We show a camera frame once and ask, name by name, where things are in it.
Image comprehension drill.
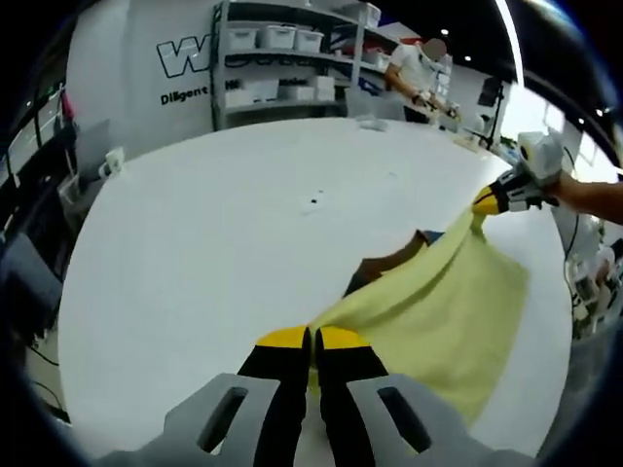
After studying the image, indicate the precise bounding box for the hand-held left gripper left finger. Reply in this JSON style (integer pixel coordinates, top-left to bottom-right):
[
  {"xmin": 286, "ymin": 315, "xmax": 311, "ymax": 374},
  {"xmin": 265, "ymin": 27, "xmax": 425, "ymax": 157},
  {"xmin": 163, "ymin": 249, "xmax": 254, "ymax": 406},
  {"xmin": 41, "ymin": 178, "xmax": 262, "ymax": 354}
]
[{"xmin": 92, "ymin": 326, "xmax": 312, "ymax": 467}]

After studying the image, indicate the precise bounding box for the group of white storage boxes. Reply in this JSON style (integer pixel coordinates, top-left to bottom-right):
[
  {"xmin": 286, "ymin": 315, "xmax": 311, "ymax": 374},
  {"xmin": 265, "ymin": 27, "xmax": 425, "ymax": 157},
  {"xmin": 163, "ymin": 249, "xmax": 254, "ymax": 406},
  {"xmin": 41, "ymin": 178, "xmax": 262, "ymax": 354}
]
[{"xmin": 226, "ymin": 2, "xmax": 390, "ymax": 106}]

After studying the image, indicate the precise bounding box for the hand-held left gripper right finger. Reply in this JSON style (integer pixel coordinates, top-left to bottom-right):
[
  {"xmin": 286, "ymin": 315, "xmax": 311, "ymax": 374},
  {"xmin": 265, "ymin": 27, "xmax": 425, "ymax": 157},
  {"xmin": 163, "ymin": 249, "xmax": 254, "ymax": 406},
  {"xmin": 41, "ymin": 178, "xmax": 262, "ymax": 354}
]
[{"xmin": 313, "ymin": 326, "xmax": 536, "ymax": 467}]

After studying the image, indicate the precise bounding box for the pink hanging cloth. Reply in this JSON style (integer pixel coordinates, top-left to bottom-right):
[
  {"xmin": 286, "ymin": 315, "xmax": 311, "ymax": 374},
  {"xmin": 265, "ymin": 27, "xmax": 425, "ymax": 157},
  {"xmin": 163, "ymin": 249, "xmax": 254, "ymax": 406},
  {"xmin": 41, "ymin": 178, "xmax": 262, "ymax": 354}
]
[{"xmin": 58, "ymin": 87, "xmax": 78, "ymax": 126}]

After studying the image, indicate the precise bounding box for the light wooden object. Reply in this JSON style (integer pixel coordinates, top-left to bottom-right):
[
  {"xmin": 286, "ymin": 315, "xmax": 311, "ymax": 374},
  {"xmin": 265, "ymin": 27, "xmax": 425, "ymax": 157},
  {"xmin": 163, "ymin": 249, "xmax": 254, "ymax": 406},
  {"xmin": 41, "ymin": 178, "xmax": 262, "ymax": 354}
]
[{"xmin": 450, "ymin": 131, "xmax": 486, "ymax": 150}]

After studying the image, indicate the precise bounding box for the black cable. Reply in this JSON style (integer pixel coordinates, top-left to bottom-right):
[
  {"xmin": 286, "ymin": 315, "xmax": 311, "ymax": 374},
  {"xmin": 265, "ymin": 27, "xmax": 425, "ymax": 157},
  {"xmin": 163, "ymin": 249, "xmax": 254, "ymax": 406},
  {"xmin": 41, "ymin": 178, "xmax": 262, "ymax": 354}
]
[{"xmin": 562, "ymin": 211, "xmax": 583, "ymax": 293}]

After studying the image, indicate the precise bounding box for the group of ceiling spot lights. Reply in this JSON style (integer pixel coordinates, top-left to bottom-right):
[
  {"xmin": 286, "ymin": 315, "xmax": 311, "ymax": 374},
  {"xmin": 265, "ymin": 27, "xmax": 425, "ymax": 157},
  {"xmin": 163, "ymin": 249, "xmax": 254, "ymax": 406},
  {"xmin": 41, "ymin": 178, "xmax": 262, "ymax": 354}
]
[{"xmin": 437, "ymin": 26, "xmax": 605, "ymax": 118}]

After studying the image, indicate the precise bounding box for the yellow blue colour-block garment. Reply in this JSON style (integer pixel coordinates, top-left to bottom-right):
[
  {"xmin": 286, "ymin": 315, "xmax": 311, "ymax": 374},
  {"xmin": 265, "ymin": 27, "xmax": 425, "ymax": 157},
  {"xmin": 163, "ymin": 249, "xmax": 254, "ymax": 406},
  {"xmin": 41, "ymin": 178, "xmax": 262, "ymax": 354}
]
[{"xmin": 309, "ymin": 208, "xmax": 531, "ymax": 456}]

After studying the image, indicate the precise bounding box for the person's right hand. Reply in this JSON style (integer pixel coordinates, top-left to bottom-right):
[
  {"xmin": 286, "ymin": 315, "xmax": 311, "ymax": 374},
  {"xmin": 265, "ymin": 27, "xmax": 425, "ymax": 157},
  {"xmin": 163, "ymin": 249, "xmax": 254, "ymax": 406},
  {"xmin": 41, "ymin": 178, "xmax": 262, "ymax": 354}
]
[{"xmin": 542, "ymin": 172, "xmax": 578, "ymax": 208}]

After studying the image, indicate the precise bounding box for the grey chair back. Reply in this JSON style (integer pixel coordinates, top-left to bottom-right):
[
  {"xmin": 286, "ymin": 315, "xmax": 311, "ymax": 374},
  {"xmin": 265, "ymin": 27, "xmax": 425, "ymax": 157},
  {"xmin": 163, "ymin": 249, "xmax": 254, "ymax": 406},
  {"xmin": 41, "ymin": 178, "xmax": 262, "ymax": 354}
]
[
  {"xmin": 346, "ymin": 90, "xmax": 405, "ymax": 121},
  {"xmin": 75, "ymin": 119, "xmax": 114, "ymax": 189}
]

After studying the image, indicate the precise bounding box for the white machine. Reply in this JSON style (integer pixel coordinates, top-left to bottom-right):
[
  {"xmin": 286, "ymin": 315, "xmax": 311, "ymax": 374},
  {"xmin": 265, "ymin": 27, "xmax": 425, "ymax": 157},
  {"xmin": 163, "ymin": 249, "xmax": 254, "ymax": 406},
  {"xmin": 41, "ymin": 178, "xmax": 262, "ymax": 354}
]
[{"xmin": 568, "ymin": 242, "xmax": 622, "ymax": 337}]

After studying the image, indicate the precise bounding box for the black office chair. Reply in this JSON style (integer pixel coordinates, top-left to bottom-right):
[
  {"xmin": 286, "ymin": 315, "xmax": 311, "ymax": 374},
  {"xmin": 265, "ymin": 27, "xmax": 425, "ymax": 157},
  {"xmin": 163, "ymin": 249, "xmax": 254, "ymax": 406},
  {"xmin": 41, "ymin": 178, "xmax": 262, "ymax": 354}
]
[{"xmin": 0, "ymin": 228, "xmax": 64, "ymax": 341}]

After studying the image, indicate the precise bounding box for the black tripod stand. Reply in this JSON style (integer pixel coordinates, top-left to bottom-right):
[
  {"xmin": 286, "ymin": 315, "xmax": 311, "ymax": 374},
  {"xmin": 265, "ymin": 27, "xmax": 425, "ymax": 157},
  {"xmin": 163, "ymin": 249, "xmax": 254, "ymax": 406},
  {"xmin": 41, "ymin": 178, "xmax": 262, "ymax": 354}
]
[{"xmin": 477, "ymin": 76, "xmax": 507, "ymax": 145}]

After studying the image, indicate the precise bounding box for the grey metal storage shelf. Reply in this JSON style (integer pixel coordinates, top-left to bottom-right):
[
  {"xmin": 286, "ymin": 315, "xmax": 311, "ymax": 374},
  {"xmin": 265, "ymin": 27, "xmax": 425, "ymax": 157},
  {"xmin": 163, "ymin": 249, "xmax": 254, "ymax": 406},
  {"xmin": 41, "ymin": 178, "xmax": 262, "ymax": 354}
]
[{"xmin": 211, "ymin": 0, "xmax": 424, "ymax": 130}]

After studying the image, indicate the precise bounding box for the ceiling light strip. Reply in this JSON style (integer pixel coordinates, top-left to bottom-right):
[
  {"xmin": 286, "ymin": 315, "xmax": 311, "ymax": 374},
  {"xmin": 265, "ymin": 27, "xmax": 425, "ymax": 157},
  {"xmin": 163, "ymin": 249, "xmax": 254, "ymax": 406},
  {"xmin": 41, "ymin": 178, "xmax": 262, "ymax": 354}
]
[{"xmin": 491, "ymin": 0, "xmax": 527, "ymax": 87}]

